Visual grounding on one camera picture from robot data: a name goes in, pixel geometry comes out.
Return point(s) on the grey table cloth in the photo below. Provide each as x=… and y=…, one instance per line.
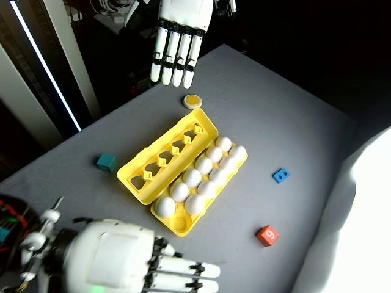
x=275, y=122

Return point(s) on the white frame panel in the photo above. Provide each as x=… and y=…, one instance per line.
x=24, y=103

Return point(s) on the red number block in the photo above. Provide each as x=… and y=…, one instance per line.
x=267, y=235

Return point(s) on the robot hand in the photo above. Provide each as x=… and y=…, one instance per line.
x=116, y=256
x=183, y=15

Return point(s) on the yellow egg carton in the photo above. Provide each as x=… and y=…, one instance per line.
x=207, y=128

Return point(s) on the white frame post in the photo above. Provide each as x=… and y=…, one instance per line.
x=70, y=55

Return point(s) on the toy egg half with yolk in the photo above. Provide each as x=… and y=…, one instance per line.
x=192, y=101

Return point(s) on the teal toy block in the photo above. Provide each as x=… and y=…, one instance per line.
x=107, y=162

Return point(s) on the white cloth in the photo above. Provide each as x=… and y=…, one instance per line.
x=366, y=213

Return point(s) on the white light strip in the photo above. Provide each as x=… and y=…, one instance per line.
x=46, y=67

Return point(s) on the blue block with two holes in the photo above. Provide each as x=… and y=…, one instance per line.
x=281, y=175

